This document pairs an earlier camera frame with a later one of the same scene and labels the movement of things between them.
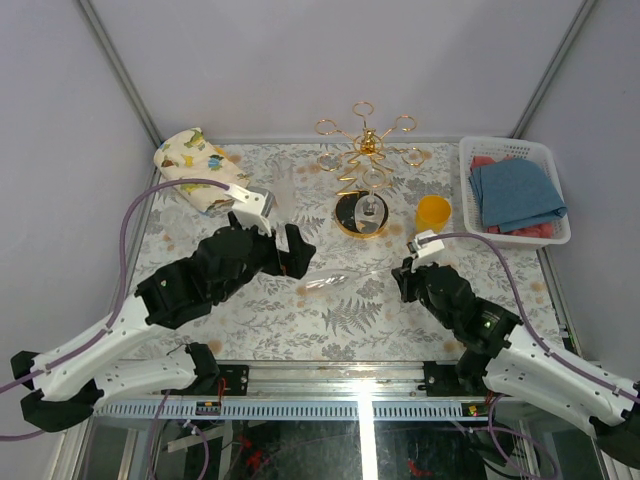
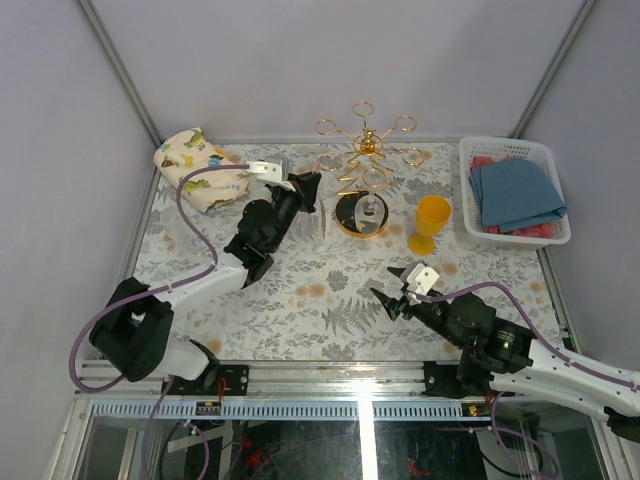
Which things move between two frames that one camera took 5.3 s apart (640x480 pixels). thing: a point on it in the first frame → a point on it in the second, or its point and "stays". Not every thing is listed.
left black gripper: x=293 y=264 → x=306 y=184
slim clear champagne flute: x=327 y=282 → x=309 y=228
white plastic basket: x=511 y=192 stays
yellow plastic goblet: x=432 y=213 stays
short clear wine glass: x=370 y=209 stays
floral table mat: x=357 y=204 stays
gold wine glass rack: x=361 y=210 stays
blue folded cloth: x=515 y=194 stays
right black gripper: x=405 y=279 → x=391 y=305
